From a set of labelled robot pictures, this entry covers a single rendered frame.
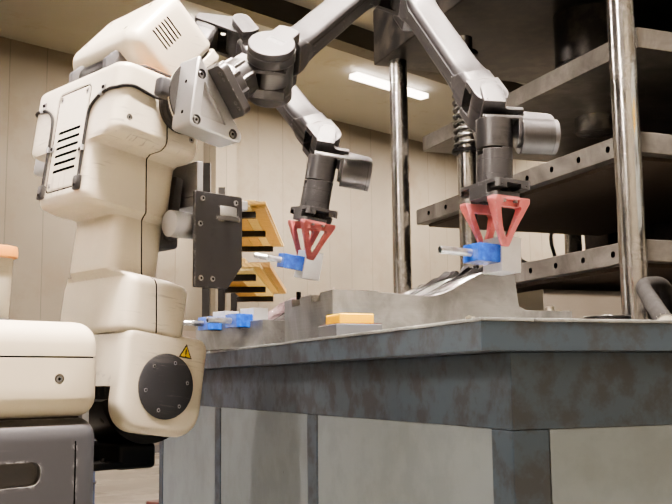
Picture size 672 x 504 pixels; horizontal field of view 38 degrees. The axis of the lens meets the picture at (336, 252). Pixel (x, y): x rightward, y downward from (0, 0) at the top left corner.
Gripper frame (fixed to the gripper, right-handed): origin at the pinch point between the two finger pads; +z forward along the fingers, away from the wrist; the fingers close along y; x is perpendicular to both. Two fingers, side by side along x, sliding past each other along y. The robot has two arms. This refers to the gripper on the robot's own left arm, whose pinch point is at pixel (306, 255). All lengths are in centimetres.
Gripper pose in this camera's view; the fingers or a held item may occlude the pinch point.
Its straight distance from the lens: 190.1
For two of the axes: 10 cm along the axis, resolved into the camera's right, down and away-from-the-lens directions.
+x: -9.2, -1.7, -3.6
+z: -1.7, 9.8, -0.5
